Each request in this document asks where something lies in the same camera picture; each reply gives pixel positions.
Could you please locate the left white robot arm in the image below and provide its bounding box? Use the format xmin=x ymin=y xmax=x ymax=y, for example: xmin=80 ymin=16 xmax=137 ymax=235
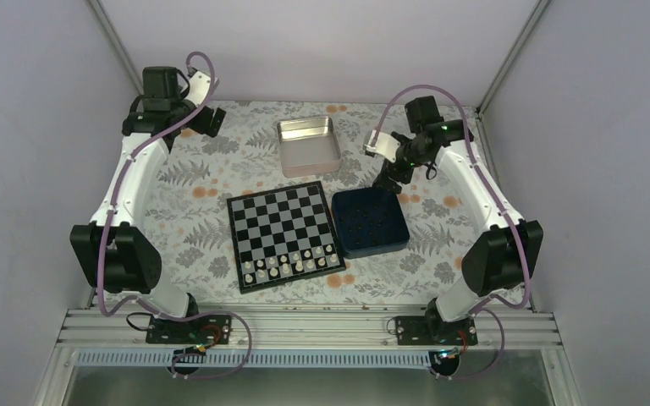
xmin=69 ymin=66 xmax=225 ymax=343

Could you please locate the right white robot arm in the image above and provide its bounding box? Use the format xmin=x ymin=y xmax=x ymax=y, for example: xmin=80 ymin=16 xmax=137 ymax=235
xmin=364 ymin=96 xmax=543 ymax=344

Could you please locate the black grey chess board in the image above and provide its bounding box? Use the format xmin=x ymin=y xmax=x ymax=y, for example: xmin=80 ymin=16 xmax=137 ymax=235
xmin=227 ymin=181 xmax=346 ymax=294

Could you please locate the dark blue piece box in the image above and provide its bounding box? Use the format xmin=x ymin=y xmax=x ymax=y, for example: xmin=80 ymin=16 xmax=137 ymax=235
xmin=331 ymin=187 xmax=410 ymax=259

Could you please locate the floral table mat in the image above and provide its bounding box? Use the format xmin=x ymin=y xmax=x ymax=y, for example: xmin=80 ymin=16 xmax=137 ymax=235
xmin=143 ymin=101 xmax=477 ymax=305

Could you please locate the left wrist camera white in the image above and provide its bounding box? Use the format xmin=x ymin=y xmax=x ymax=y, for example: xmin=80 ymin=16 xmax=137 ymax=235
xmin=185 ymin=69 xmax=219 ymax=107

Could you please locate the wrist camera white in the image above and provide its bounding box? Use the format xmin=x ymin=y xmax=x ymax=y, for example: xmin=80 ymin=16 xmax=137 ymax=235
xmin=363 ymin=129 xmax=400 ymax=163
xmin=185 ymin=69 xmax=219 ymax=107

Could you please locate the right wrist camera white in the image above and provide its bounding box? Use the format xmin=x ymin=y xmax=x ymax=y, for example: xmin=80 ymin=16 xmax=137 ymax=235
xmin=363 ymin=129 xmax=400 ymax=163

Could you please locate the aluminium corner post left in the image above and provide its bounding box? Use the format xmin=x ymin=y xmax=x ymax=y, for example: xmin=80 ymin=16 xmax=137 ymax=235
xmin=85 ymin=0 xmax=143 ymax=93

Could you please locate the aluminium corner post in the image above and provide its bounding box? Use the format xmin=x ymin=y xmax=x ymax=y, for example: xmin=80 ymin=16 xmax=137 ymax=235
xmin=85 ymin=0 xmax=143 ymax=93
xmin=476 ymin=0 xmax=554 ymax=116

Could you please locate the aluminium corner post right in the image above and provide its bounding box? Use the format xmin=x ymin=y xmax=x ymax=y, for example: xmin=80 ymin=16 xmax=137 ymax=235
xmin=476 ymin=0 xmax=554 ymax=116

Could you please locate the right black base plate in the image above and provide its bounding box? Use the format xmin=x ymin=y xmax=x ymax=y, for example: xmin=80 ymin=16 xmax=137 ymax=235
xmin=394 ymin=315 xmax=478 ymax=347

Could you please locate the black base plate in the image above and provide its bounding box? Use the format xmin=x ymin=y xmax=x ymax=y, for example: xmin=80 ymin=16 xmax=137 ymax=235
xmin=394 ymin=315 xmax=478 ymax=347
xmin=146 ymin=315 xmax=232 ymax=346

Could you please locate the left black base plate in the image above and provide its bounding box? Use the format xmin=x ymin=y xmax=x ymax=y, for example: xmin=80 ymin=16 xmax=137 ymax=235
xmin=146 ymin=315 xmax=232 ymax=346

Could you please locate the aluminium front rail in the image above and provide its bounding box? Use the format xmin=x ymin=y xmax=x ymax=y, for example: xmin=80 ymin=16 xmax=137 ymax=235
xmin=57 ymin=304 xmax=563 ymax=350

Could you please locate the white slotted cable duct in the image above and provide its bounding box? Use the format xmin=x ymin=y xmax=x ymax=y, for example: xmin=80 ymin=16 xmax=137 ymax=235
xmin=74 ymin=348 xmax=431 ymax=369

